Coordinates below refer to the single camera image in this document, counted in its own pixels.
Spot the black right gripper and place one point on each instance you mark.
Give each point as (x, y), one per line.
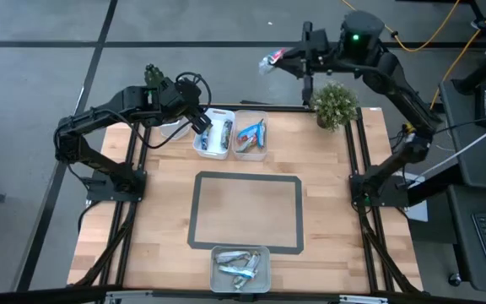
(316, 59)

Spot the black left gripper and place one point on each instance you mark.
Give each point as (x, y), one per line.
(177, 97)

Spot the dark blue granola bar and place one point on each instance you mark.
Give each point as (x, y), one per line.
(226, 134)
(205, 138)

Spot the red multicolour granola bar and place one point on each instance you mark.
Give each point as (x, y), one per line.
(270, 59)
(246, 144)

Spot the blue red-ended granola bar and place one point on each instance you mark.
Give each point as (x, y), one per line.
(248, 130)
(261, 134)

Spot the silver white granola bar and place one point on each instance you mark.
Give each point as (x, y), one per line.
(252, 262)
(231, 256)
(236, 271)
(239, 283)

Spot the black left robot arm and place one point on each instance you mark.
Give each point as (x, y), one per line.
(99, 116)

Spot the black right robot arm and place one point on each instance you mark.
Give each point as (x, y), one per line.
(399, 93)

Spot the white plastic bin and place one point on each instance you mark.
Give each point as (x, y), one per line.
(215, 135)

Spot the small clear plastic bin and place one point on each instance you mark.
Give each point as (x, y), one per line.
(175, 131)

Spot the white-flowered plant in black pot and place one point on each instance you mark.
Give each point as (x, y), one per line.
(333, 105)

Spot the grey plastic bin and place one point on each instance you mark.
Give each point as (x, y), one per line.
(219, 282)

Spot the dark grey desk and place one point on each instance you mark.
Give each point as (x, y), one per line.
(466, 139)
(462, 236)

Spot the white sheet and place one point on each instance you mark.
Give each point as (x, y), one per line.
(418, 211)

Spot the silver aluminium extrusion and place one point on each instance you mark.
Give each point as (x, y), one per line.
(363, 300)
(118, 298)

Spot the black caster wheel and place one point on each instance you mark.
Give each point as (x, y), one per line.
(455, 279)

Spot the black aluminium table frame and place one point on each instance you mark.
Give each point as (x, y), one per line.
(133, 148)

